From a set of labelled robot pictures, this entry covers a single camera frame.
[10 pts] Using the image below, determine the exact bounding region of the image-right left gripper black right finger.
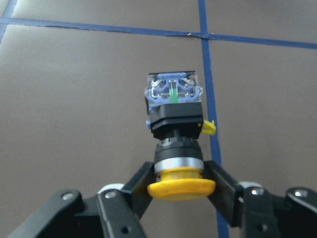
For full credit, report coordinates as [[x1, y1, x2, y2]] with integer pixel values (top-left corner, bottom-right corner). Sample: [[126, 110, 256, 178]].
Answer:
[[204, 161, 281, 238]]

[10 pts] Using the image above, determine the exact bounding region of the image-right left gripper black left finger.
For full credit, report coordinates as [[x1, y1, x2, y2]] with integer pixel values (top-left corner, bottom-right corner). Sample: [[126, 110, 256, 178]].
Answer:
[[97, 162, 155, 238]]

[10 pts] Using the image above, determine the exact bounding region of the yellow push button switch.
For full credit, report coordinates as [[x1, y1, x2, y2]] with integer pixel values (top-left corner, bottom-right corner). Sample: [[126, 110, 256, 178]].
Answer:
[[144, 71, 216, 201]]

